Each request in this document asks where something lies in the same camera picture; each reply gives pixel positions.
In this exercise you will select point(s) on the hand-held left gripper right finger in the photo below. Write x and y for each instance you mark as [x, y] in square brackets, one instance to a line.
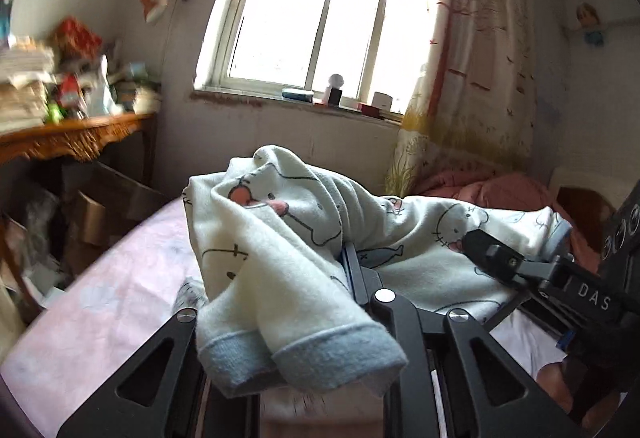
[380, 313]

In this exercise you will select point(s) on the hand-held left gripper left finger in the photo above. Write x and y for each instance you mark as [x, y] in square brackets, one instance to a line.
[186, 338]

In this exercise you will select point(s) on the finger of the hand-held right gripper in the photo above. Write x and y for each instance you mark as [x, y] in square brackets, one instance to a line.
[535, 315]
[500, 260]

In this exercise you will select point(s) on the cartoon cat print pants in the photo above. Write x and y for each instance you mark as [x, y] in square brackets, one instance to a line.
[280, 278]

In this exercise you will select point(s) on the person's right hand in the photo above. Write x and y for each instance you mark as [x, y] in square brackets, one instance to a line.
[557, 383]

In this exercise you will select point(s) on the pink quilt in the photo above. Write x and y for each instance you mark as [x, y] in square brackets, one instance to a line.
[500, 190]

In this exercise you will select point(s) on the white and brown wooden headboard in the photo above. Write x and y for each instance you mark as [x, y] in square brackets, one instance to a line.
[585, 203]

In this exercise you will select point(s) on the cardboard box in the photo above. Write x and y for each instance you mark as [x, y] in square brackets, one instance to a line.
[100, 218]

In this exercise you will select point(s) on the tree print curtain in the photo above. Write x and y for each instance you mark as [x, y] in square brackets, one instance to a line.
[480, 68]

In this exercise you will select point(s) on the small red box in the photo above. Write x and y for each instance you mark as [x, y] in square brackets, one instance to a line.
[371, 110]

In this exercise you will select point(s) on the small white box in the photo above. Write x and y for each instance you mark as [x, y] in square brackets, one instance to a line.
[382, 101]

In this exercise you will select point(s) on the carved wooden desk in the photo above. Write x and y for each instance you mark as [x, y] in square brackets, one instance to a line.
[75, 135]

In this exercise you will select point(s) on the flat blue case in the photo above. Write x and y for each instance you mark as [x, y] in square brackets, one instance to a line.
[297, 94]

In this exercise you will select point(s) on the round white bulb lamp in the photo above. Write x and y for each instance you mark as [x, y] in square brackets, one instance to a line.
[335, 83]

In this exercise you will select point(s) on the pile of books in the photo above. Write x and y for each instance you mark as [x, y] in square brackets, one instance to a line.
[137, 93]

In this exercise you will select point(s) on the white plastic bottle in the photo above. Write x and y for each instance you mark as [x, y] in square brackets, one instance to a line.
[102, 93]

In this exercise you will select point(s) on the stack of papers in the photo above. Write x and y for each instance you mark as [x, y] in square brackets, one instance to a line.
[22, 88]

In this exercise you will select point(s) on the doll wall decoration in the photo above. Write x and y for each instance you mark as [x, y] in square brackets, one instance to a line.
[590, 23]

